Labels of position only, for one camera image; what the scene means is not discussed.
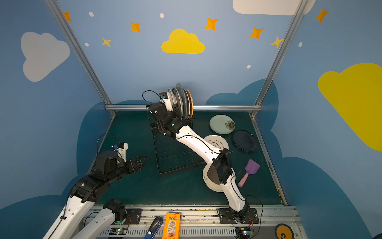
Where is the white plate green lettered rim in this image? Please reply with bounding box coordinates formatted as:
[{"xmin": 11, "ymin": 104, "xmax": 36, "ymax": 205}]
[{"xmin": 172, "ymin": 88, "xmax": 183, "ymax": 118}]

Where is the large plain green plate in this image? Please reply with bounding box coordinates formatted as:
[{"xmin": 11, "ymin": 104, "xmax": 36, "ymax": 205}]
[{"xmin": 176, "ymin": 83, "xmax": 186, "ymax": 120}]

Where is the white plate orange sunburst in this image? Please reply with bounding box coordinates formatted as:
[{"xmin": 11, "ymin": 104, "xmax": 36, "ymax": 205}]
[{"xmin": 183, "ymin": 89, "xmax": 191, "ymax": 120}]

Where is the yellow woven wicker plate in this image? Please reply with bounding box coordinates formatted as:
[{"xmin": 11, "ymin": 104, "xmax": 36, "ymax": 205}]
[{"xmin": 185, "ymin": 89, "xmax": 194, "ymax": 119}]

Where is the pale green floral plate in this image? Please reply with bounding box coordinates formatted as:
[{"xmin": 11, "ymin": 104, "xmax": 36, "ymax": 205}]
[{"xmin": 210, "ymin": 115, "xmax": 235, "ymax": 134}]

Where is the cream floral plate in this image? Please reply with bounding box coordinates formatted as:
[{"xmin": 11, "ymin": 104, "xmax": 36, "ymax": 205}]
[{"xmin": 203, "ymin": 164, "xmax": 223, "ymax": 193}]

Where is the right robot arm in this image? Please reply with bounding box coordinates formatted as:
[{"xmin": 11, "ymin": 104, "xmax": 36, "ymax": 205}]
[{"xmin": 146, "ymin": 102, "xmax": 250, "ymax": 223}]

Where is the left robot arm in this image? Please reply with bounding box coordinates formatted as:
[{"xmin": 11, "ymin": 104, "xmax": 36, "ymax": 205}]
[{"xmin": 44, "ymin": 150, "xmax": 148, "ymax": 239}]

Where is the orange yellow box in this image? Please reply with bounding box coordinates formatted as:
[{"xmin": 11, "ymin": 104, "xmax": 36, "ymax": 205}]
[{"xmin": 162, "ymin": 212, "xmax": 182, "ymax": 239}]

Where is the dark navy plate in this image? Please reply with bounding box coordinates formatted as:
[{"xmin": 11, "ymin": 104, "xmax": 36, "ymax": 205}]
[{"xmin": 232, "ymin": 130, "xmax": 259, "ymax": 152}]

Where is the purple pink spatula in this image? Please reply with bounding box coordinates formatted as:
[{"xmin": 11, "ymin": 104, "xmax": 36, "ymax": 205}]
[{"xmin": 238, "ymin": 159, "xmax": 261, "ymax": 188}]

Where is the yellow black tape roll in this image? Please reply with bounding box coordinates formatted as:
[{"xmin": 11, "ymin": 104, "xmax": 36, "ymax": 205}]
[{"xmin": 275, "ymin": 224, "xmax": 294, "ymax": 239}]

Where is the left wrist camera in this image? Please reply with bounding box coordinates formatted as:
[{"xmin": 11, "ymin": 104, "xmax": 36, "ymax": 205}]
[{"xmin": 114, "ymin": 142, "xmax": 128, "ymax": 162}]

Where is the black wire dish rack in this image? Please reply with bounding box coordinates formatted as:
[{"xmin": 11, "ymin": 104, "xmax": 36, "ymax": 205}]
[{"xmin": 147, "ymin": 108, "xmax": 206, "ymax": 175}]

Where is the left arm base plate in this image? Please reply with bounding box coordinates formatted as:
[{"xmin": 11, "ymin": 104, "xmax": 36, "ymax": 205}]
[{"xmin": 123, "ymin": 208, "xmax": 142, "ymax": 225}]

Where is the blue black handled tool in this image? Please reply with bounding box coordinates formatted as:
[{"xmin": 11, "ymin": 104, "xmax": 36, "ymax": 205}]
[{"xmin": 144, "ymin": 217, "xmax": 163, "ymax": 239}]

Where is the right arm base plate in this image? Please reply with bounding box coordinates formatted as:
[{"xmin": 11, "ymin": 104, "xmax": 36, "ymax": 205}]
[{"xmin": 217, "ymin": 208, "xmax": 260, "ymax": 224}]

